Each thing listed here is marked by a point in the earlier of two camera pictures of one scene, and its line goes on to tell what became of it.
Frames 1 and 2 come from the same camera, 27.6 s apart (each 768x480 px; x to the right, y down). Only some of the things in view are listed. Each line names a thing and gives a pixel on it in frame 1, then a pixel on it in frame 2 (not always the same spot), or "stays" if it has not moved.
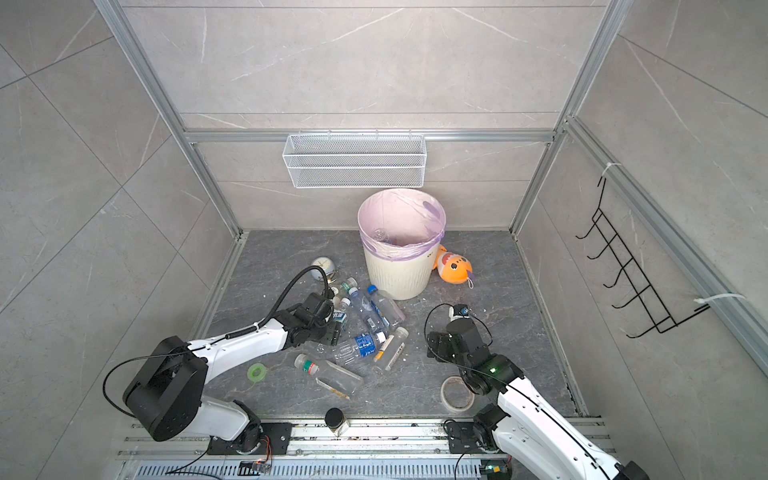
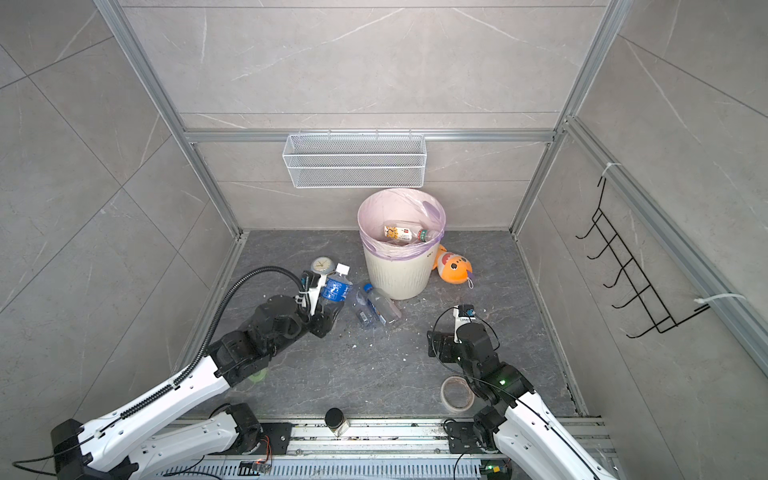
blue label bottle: (365, 344) → (337, 286)
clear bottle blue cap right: (386, 305) stays
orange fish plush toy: (451, 266) stays
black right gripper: (433, 337) stays
